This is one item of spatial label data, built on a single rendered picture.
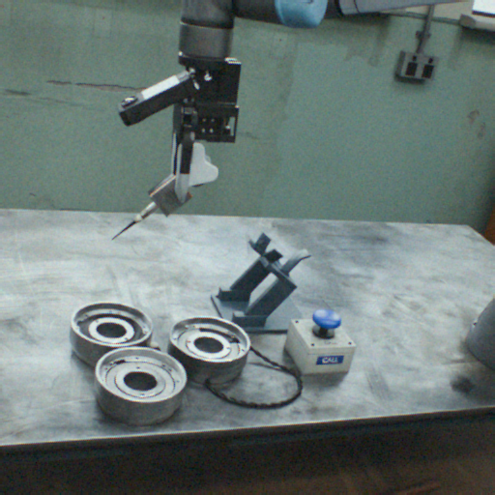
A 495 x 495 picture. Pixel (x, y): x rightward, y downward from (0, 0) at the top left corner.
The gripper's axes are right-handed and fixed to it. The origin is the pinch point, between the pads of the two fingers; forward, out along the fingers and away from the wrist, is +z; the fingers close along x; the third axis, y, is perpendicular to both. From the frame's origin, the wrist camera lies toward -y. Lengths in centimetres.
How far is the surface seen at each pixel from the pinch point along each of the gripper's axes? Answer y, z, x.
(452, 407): 34.0, 18.2, -31.7
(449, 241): 63, 17, 22
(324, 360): 17.2, 14.5, -24.7
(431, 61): 118, -4, 144
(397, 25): 103, -15, 147
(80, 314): -14.2, 11.9, -16.4
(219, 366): 2.2, 13.2, -27.5
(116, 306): -9.4, 11.7, -14.7
